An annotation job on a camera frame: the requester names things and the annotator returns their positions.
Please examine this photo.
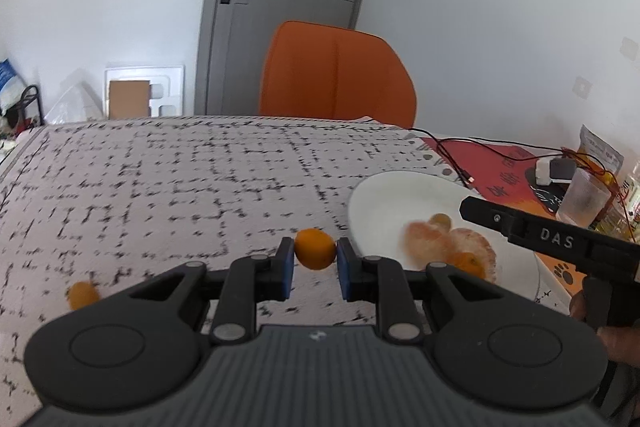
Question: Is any black shoe rack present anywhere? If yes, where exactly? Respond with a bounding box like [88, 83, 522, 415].
[12, 84, 43, 130]

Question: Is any translucent plastic cup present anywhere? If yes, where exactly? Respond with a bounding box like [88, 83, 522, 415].
[558, 167, 610, 228]

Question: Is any small tangerine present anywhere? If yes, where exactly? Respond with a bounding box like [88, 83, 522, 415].
[294, 228, 337, 271]
[67, 282, 101, 312]

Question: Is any snack packet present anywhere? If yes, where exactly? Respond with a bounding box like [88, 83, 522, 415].
[577, 124, 626, 178]

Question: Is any person's right hand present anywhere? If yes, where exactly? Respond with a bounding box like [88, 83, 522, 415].
[570, 289, 640, 364]

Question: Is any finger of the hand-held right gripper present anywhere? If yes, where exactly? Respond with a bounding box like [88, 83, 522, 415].
[460, 196, 517, 242]

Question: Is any red orange mat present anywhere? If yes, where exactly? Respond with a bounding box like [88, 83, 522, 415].
[415, 134, 640, 293]

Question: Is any black white patterned tablecloth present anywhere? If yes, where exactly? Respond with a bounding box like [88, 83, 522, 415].
[0, 115, 571, 418]

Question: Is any white ceramic bowl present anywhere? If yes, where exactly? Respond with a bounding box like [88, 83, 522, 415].
[348, 172, 543, 303]

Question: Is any grey door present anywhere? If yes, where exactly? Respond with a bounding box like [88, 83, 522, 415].
[195, 0, 383, 118]

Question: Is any black cable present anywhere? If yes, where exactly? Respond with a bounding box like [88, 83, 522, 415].
[357, 119, 583, 184]

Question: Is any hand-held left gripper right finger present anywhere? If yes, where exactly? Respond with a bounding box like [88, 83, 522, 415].
[336, 237, 521, 346]

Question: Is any white foam packaging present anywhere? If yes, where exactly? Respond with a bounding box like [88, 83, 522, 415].
[104, 65, 186, 118]

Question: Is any clear plastic bag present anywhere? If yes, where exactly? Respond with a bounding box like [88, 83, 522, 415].
[42, 68, 103, 124]

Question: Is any blue white bag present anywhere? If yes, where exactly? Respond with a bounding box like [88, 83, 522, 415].
[0, 58, 26, 115]

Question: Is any peeled pomelo piece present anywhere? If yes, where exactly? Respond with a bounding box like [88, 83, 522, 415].
[402, 219, 453, 265]
[445, 227, 498, 282]

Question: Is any white power adapter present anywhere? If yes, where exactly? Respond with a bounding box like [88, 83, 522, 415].
[532, 157, 577, 185]

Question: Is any orange chair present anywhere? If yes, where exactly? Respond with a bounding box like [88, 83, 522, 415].
[259, 21, 417, 128]

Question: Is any brown cardboard piece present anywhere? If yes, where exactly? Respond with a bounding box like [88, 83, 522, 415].
[109, 80, 152, 118]

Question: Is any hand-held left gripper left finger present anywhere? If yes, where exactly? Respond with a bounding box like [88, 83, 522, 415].
[112, 237, 296, 347]

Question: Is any large orange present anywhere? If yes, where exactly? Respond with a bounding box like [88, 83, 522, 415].
[452, 252, 488, 280]

